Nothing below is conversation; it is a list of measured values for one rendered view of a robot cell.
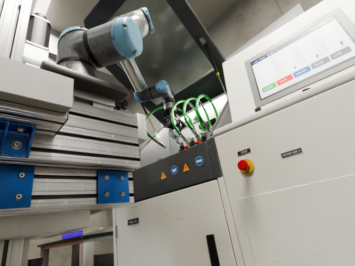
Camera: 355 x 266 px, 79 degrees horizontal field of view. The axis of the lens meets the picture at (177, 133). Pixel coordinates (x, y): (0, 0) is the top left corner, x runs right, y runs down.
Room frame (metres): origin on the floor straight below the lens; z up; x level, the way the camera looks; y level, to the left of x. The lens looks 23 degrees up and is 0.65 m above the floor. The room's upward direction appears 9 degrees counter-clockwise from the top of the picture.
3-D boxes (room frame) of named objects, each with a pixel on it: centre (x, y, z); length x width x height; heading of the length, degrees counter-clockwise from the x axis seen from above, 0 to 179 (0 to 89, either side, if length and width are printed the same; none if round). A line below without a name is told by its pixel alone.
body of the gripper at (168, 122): (1.18, 0.02, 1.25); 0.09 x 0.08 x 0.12; 144
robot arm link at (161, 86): (1.09, 0.06, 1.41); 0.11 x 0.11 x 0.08; 80
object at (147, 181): (1.04, 0.13, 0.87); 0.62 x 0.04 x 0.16; 54
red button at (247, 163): (0.74, -0.21, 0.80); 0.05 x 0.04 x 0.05; 54
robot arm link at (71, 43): (0.52, 0.27, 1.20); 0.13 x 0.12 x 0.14; 80
